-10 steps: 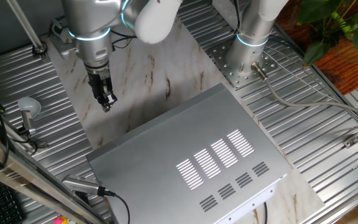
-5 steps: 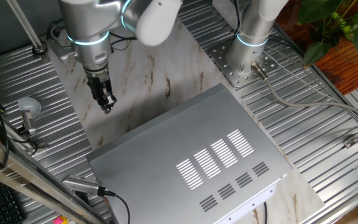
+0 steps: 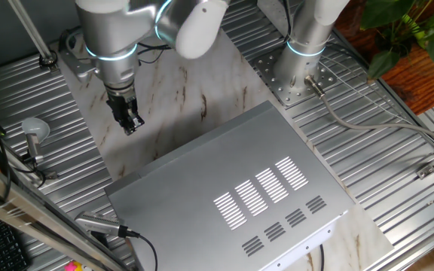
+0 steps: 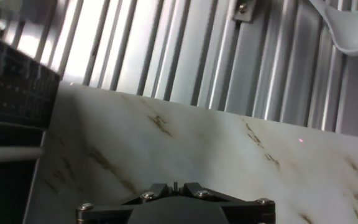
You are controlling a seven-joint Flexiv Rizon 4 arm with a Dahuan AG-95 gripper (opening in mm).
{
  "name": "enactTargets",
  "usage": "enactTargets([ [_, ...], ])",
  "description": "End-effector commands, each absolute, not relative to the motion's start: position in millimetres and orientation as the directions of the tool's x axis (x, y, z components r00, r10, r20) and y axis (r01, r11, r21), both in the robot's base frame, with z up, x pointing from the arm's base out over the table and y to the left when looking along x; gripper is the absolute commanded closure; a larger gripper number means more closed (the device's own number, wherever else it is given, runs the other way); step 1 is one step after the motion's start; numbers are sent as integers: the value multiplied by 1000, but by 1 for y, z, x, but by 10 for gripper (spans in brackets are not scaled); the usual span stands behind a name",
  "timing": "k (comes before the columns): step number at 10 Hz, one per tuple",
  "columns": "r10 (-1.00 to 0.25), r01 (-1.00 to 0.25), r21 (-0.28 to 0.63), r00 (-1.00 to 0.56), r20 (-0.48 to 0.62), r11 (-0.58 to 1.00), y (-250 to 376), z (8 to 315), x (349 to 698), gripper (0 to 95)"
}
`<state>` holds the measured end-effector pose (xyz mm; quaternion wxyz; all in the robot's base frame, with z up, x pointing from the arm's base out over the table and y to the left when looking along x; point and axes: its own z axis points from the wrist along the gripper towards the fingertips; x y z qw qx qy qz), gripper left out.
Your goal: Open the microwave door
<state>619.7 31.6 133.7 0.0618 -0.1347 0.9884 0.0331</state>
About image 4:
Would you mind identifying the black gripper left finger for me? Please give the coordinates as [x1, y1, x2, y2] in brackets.
[75, 182, 170, 224]

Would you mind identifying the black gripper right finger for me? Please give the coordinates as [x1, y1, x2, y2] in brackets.
[181, 182, 276, 224]

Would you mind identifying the marble pattern table mat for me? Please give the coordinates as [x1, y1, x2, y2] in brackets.
[23, 81, 358, 224]

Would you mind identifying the silver microwave housing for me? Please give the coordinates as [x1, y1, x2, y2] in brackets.
[0, 26, 62, 129]

